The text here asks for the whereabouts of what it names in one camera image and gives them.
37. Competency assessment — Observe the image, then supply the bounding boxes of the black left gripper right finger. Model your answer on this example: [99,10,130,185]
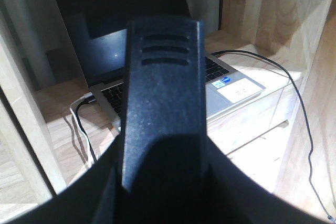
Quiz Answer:
[207,139,324,223]

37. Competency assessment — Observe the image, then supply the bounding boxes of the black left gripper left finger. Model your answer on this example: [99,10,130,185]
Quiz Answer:
[8,136,123,223]

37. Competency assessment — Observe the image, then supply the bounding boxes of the black stapler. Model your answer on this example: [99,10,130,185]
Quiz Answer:
[122,16,207,191]

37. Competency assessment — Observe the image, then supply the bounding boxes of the white label sticker right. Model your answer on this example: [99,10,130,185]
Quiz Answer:
[217,78,263,103]

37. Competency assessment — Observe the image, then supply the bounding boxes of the light wooden shelving unit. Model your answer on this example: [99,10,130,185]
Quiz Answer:
[1,0,332,219]

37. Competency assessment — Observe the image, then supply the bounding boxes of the grey open laptop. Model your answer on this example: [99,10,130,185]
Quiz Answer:
[53,0,266,133]

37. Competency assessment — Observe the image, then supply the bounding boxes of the black cable left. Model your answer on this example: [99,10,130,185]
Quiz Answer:
[75,97,98,162]

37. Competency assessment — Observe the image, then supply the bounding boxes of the black cable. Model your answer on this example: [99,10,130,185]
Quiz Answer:
[211,50,333,221]
[75,97,98,162]

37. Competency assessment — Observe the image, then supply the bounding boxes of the black cable right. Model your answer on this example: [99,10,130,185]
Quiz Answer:
[211,50,333,221]

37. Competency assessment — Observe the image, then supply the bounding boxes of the white cable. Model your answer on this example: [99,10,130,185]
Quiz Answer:
[69,93,95,168]

